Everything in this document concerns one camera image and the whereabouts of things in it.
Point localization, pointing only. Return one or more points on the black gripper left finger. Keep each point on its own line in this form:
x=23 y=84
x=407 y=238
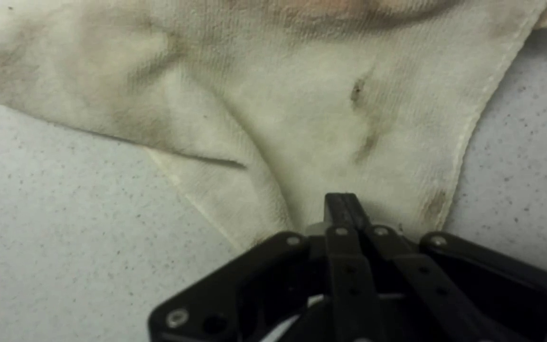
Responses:
x=350 y=280

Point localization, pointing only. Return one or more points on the beige cloth towel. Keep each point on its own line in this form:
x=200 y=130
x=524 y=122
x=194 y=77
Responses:
x=257 y=109

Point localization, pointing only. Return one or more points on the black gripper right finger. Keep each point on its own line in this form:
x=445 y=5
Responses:
x=439 y=307

